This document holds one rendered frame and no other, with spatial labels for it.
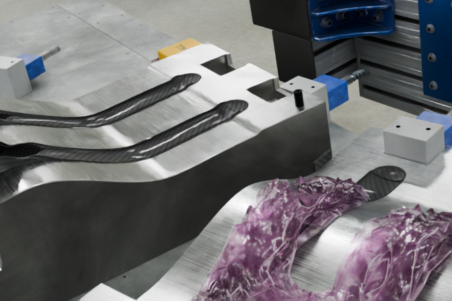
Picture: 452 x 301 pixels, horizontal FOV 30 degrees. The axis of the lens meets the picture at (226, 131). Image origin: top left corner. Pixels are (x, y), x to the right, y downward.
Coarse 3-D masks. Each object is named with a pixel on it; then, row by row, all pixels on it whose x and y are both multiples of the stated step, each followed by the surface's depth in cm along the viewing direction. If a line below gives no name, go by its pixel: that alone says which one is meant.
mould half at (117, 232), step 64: (192, 64) 107; (0, 128) 90; (64, 128) 94; (128, 128) 96; (256, 128) 89; (320, 128) 93; (0, 192) 78; (64, 192) 79; (128, 192) 83; (192, 192) 87; (0, 256) 78; (64, 256) 81; (128, 256) 85
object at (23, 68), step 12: (60, 48) 137; (0, 60) 129; (12, 60) 128; (24, 60) 131; (36, 60) 131; (0, 72) 127; (12, 72) 127; (24, 72) 129; (36, 72) 132; (0, 84) 129; (12, 84) 127; (24, 84) 129; (0, 96) 130; (12, 96) 128
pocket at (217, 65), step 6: (228, 54) 108; (210, 60) 107; (216, 60) 108; (222, 60) 108; (228, 60) 108; (204, 66) 107; (210, 66) 107; (216, 66) 108; (222, 66) 108; (228, 66) 109; (234, 66) 108; (216, 72) 108; (222, 72) 109; (228, 72) 109
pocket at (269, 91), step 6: (276, 78) 99; (258, 84) 99; (264, 84) 99; (270, 84) 100; (276, 84) 100; (246, 90) 98; (252, 90) 99; (258, 90) 99; (264, 90) 100; (270, 90) 100; (276, 90) 100; (282, 90) 100; (258, 96) 99; (264, 96) 100; (270, 96) 100; (276, 96) 100; (282, 96) 99; (270, 102) 100
